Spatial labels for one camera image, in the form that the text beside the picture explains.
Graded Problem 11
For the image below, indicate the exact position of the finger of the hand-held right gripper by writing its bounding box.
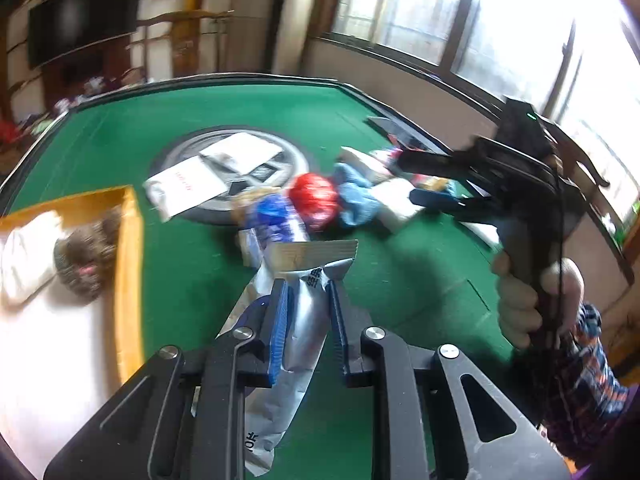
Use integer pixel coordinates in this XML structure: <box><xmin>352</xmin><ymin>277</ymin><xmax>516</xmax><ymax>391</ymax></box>
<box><xmin>396</xmin><ymin>149</ymin><xmax>481</xmax><ymax>182</ymax></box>
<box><xmin>409</xmin><ymin>187</ymin><xmax>502</xmax><ymax>223</ymax></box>

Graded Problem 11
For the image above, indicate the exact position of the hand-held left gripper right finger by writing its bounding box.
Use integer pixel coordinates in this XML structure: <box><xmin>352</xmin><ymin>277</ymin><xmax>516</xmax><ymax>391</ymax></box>
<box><xmin>325</xmin><ymin>280</ymin><xmax>573</xmax><ymax>480</ymax></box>

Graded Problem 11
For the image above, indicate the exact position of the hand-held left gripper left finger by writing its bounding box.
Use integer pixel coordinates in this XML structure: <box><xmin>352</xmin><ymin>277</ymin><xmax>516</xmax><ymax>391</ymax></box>
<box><xmin>44</xmin><ymin>280</ymin><xmax>291</xmax><ymax>480</ymax></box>

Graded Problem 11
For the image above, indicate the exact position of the silver snack packet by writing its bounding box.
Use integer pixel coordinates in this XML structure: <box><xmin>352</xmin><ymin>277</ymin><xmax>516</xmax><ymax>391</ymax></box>
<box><xmin>215</xmin><ymin>239</ymin><xmax>360</xmax><ymax>478</ymax></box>

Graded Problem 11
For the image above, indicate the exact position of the white sponge block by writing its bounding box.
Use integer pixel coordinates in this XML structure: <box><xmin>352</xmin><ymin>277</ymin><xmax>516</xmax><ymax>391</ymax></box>
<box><xmin>372</xmin><ymin>177</ymin><xmax>427</xmax><ymax>234</ymax></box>

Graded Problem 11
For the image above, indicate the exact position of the blue and white packet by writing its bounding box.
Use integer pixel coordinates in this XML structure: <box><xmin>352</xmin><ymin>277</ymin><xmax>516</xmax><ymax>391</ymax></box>
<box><xmin>247</xmin><ymin>192</ymin><xmax>311</xmax><ymax>247</ymax></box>

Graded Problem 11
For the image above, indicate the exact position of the red plastic bag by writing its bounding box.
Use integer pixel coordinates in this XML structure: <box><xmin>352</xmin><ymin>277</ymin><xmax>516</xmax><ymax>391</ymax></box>
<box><xmin>289</xmin><ymin>172</ymin><xmax>344</xmax><ymax>232</ymax></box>

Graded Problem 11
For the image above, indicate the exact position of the yellow cardboard box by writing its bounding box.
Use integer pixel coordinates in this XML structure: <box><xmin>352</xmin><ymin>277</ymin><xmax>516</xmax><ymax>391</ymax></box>
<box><xmin>0</xmin><ymin>185</ymin><xmax>146</xmax><ymax>480</ymax></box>

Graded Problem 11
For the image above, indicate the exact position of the person's right forearm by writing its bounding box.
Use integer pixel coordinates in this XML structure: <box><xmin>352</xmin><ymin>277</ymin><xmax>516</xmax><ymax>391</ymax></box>
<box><xmin>542</xmin><ymin>302</ymin><xmax>640</xmax><ymax>467</ymax></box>

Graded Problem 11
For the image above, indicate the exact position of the person's right hand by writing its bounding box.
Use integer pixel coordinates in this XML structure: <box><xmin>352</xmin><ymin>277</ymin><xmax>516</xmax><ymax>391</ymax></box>
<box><xmin>492</xmin><ymin>252</ymin><xmax>586</xmax><ymax>352</ymax></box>

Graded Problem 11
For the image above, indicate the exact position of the white foam piece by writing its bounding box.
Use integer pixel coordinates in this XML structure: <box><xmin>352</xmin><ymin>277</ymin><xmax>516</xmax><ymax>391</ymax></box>
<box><xmin>464</xmin><ymin>221</ymin><xmax>502</xmax><ymax>250</ymax></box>

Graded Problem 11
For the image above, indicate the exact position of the black smartphone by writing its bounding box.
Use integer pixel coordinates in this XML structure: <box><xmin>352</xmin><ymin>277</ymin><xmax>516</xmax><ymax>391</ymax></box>
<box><xmin>367</xmin><ymin>116</ymin><xmax>432</xmax><ymax>149</ymax></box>

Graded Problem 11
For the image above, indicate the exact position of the white tissue packet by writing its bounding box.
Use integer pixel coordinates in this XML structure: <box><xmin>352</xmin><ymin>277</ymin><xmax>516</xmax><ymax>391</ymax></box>
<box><xmin>340</xmin><ymin>146</ymin><xmax>396</xmax><ymax>184</ymax></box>

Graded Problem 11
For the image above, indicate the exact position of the light blue cloth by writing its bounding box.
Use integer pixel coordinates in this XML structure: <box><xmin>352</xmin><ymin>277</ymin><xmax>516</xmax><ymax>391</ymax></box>
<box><xmin>332</xmin><ymin>162</ymin><xmax>382</xmax><ymax>229</ymax></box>

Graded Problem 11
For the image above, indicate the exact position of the beige bread packet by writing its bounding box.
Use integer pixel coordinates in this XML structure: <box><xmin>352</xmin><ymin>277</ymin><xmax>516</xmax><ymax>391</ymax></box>
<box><xmin>231</xmin><ymin>186</ymin><xmax>281</xmax><ymax>226</ymax></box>

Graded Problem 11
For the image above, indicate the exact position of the round table centre panel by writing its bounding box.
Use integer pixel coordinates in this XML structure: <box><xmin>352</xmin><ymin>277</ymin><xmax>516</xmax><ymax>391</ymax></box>
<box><xmin>150</xmin><ymin>127</ymin><xmax>312</xmax><ymax>227</ymax></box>

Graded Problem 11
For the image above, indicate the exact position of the large window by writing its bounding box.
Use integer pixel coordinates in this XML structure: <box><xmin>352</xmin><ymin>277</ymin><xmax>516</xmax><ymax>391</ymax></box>
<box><xmin>327</xmin><ymin>0</ymin><xmax>640</xmax><ymax>241</ymax></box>

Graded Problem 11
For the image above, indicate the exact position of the white packet with red print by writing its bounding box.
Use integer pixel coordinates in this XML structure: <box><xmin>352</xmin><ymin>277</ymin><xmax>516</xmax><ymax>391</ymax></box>
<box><xmin>142</xmin><ymin>155</ymin><xmax>231</xmax><ymax>222</ymax></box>

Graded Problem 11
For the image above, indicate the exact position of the plain white packet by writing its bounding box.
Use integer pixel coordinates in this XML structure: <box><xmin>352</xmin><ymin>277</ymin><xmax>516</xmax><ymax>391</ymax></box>
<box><xmin>199</xmin><ymin>132</ymin><xmax>284</xmax><ymax>176</ymax></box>

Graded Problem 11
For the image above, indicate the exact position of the brown plush toy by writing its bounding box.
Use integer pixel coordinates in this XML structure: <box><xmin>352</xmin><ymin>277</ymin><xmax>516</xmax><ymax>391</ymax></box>
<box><xmin>52</xmin><ymin>205</ymin><xmax>124</xmax><ymax>304</ymax></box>

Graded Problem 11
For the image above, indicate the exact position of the white pouch in box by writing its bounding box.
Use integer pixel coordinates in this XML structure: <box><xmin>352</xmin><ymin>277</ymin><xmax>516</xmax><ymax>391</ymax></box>
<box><xmin>0</xmin><ymin>210</ymin><xmax>64</xmax><ymax>307</ymax></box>

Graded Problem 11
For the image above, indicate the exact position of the carved wooden rack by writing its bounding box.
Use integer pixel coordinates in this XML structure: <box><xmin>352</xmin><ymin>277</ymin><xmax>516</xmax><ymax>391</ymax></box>
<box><xmin>134</xmin><ymin>9</ymin><xmax>236</xmax><ymax>80</ymax></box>

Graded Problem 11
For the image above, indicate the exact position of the black wall television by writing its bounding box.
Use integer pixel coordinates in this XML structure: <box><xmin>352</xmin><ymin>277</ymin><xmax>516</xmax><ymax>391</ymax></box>
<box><xmin>27</xmin><ymin>0</ymin><xmax>144</xmax><ymax>69</ymax></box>

